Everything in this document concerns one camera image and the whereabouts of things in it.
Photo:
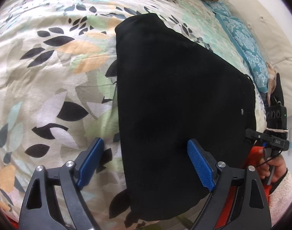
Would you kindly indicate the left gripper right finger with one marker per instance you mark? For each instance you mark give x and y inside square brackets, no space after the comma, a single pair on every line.
[237,197]

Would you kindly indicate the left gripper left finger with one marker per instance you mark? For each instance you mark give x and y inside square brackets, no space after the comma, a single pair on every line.
[40,208]

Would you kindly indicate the black pants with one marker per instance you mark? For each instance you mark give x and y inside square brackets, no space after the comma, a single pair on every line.
[170,90]

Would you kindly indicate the white fuzzy sleeve forearm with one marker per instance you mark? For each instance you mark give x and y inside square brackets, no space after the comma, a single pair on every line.
[281,197]

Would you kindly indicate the person's right hand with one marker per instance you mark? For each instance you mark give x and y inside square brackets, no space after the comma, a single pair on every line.
[270,164]

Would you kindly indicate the clothes beside pillow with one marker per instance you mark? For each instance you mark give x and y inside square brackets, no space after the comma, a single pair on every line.
[275,94]

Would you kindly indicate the teal damask pillow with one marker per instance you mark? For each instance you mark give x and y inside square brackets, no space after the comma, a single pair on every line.
[243,41]

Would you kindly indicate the cream padded headboard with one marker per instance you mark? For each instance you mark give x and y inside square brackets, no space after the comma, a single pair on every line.
[274,45]

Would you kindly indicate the floral leaf bedspread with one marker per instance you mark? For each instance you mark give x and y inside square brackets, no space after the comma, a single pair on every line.
[56,93]

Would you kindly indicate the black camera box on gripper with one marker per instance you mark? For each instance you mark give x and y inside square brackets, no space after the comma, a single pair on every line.
[276,117]

